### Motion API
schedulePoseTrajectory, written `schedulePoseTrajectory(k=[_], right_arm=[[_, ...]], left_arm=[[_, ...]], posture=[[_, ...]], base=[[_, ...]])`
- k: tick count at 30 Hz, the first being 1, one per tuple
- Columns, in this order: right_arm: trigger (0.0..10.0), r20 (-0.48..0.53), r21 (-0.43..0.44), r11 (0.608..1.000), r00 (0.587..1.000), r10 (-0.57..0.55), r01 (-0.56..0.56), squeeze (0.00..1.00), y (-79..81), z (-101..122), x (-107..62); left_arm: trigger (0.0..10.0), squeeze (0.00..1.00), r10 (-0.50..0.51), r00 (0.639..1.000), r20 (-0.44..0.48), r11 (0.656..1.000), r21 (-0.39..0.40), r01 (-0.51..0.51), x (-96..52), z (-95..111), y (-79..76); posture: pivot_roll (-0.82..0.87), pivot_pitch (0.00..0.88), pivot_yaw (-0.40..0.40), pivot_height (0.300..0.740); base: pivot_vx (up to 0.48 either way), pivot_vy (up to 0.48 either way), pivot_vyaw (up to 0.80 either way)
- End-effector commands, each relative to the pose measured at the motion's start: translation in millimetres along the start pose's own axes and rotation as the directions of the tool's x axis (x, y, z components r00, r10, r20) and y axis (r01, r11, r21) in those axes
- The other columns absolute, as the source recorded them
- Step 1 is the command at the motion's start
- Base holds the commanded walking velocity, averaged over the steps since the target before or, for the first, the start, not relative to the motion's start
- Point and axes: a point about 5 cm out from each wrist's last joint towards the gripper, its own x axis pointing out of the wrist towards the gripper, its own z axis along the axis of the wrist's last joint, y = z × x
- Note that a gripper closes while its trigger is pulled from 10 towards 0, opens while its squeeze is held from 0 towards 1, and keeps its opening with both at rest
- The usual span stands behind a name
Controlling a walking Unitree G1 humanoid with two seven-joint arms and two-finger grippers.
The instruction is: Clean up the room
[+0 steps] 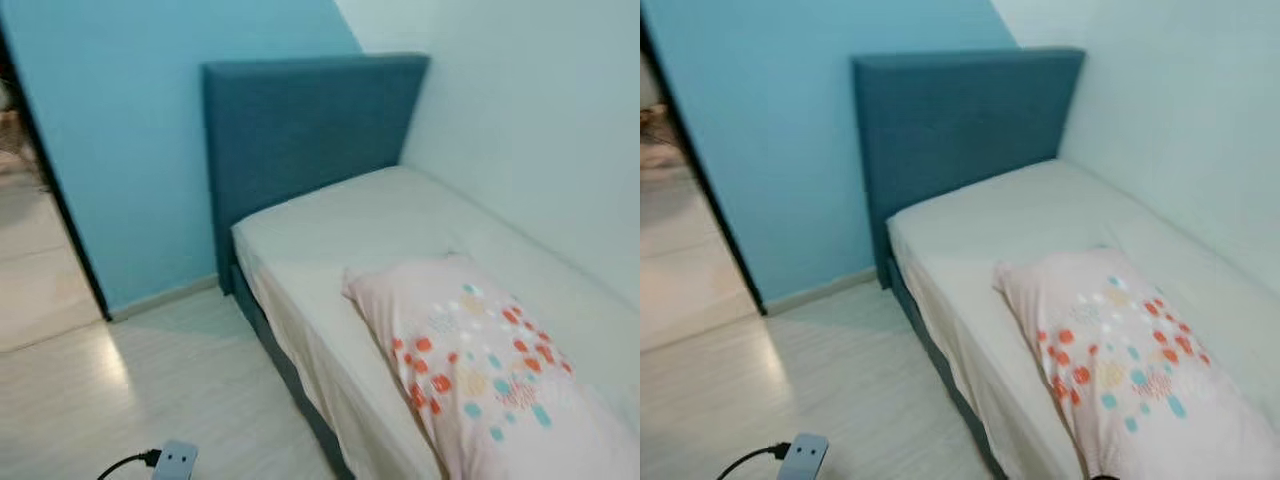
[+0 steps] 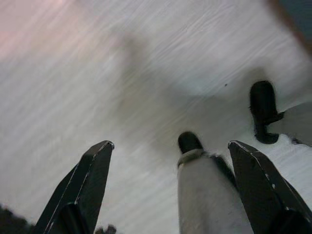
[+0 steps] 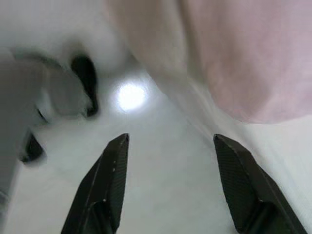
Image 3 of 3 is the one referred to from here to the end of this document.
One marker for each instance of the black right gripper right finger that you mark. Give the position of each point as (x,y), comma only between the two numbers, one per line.
(248,190)

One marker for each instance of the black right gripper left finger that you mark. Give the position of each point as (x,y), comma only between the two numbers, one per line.
(102,190)

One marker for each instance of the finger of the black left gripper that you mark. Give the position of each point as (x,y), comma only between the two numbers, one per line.
(85,75)
(34,151)

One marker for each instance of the pink pillow with coloured dots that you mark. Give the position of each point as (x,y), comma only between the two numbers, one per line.
(243,61)

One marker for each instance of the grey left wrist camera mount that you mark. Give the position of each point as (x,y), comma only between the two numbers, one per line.
(48,92)

